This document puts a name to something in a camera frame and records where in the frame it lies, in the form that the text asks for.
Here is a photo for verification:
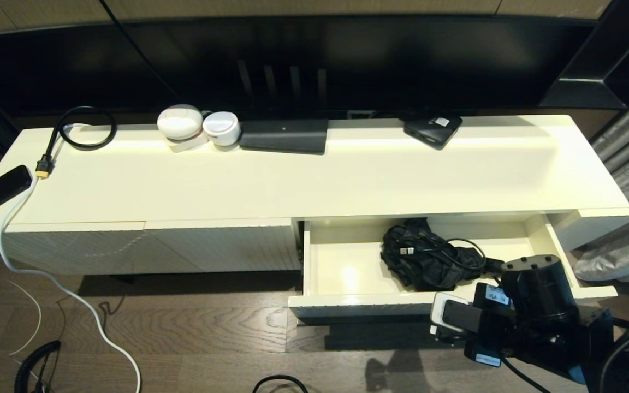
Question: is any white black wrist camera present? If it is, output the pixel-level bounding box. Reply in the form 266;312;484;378
430;293;482;335

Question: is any black coiled cable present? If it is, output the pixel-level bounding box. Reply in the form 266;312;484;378
14;340;63;393

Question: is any short black USB cable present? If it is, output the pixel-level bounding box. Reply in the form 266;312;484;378
399;238;488;272

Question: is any small black box white label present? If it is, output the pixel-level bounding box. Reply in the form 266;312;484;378
403;114;464;150

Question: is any white cabinet drawer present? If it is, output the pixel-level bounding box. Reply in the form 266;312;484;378
288;214;618;323

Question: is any black umbrella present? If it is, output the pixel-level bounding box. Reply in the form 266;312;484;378
380;218;506;293

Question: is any black television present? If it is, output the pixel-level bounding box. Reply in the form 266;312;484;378
121;16;594;121

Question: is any white egg-shaped device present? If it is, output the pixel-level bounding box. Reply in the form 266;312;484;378
157;104;204;140

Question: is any black cable loop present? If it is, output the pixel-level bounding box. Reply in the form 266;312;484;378
252;374;308;393

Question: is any white tv cabinet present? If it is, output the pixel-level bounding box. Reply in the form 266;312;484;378
0;114;629;275

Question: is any dark wall shelf unit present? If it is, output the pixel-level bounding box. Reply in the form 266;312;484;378
537;0;629;110

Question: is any white cylindrical device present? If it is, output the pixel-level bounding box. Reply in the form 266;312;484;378
203;111;241;146

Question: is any black flat set-top box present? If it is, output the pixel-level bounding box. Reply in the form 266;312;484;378
239;118;329;154

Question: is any thin white cable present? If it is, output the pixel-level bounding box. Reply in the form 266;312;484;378
0;257;43;356

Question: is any black HDMI cable gold plug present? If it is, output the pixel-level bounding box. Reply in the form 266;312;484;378
35;105;118;178

